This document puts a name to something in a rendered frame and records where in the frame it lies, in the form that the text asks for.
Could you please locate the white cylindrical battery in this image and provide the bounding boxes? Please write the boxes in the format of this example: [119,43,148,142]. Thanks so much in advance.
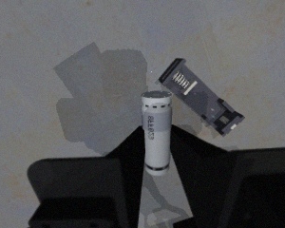
[142,91,172,176]

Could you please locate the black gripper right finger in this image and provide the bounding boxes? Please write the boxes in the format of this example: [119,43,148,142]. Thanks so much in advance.
[170,124,285,228]

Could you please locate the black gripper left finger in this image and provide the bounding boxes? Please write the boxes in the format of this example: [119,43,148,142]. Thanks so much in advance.
[27,125,145,228]

